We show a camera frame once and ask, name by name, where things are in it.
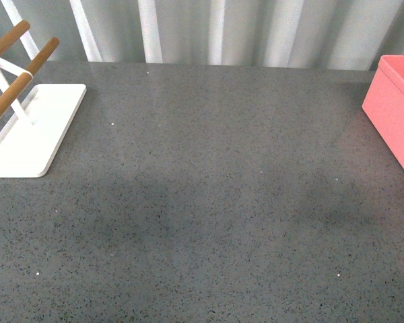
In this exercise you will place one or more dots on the white towel rack with wooden bars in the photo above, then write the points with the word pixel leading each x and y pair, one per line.
pixel 32 136

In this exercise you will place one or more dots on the pink plastic bin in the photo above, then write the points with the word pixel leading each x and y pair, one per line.
pixel 384 103

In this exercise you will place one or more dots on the white curtain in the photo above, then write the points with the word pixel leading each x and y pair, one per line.
pixel 350 35

